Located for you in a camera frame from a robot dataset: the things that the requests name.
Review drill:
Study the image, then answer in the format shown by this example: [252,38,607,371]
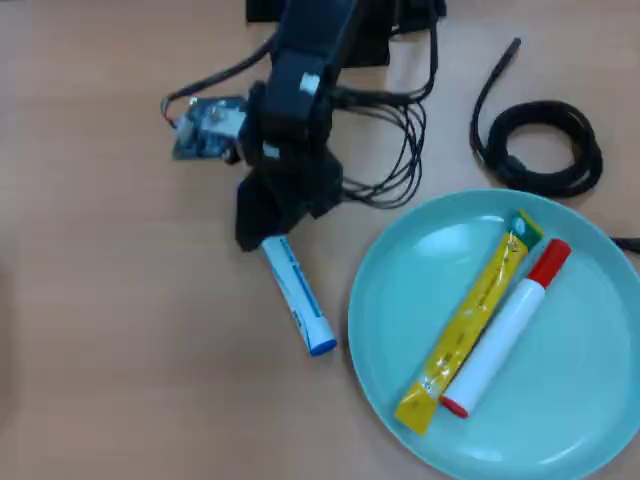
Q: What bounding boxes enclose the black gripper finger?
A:
[298,148,346,220]
[233,171,302,253]

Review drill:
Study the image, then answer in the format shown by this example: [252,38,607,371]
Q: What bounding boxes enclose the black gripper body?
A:
[239,79,335,181]

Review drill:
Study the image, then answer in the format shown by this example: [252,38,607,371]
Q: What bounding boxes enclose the blue capped white marker pen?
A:
[237,181,338,358]

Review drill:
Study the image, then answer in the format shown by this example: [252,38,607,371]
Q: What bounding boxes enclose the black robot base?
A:
[244,0,447,70]

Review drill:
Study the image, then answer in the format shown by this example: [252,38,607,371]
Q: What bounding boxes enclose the red capped white marker pen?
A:
[438,238,573,419]

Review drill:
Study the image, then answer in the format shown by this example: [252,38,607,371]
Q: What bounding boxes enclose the yellow sachet packet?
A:
[393,209,545,437]

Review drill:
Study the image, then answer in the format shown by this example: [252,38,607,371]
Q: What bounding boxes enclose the light blue plate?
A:
[347,188,640,480]

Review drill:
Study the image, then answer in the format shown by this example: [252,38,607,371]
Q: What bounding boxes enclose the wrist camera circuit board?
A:
[171,94,249,162]

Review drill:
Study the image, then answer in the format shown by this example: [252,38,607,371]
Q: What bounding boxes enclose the thin camera board cable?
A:
[160,33,277,127]

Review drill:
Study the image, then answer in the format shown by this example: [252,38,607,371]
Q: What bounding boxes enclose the black robot wire bundle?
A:
[329,0,449,210]

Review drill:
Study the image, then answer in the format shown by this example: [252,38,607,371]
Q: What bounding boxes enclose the coiled black cable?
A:
[469,37,605,199]

